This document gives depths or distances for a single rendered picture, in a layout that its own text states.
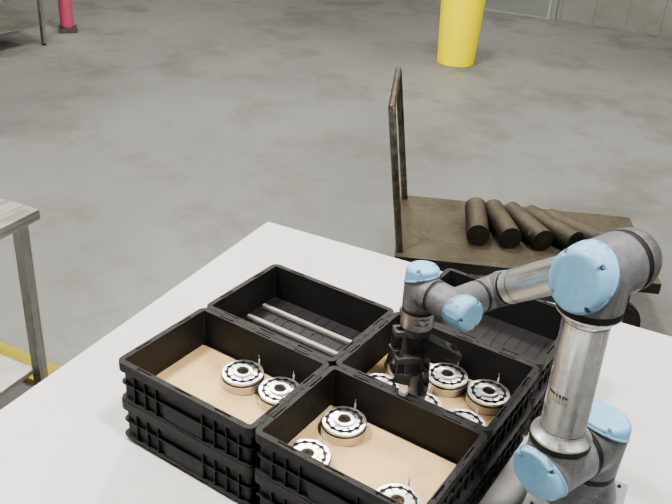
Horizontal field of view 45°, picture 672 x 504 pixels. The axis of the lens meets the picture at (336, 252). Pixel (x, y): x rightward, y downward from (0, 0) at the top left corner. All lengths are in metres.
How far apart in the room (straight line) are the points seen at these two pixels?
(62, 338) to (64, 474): 1.76
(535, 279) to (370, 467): 0.53
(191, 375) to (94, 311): 1.89
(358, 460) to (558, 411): 0.47
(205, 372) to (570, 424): 0.91
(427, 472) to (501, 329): 0.63
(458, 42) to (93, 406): 6.44
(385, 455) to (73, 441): 0.76
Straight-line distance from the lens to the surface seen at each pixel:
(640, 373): 2.50
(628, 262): 1.43
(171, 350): 2.05
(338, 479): 1.62
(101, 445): 2.06
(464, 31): 8.07
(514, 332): 2.29
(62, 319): 3.84
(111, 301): 3.94
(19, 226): 2.81
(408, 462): 1.81
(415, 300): 1.76
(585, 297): 1.40
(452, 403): 1.99
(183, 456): 1.93
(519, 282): 1.71
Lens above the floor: 2.04
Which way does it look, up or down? 28 degrees down
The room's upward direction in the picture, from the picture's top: 4 degrees clockwise
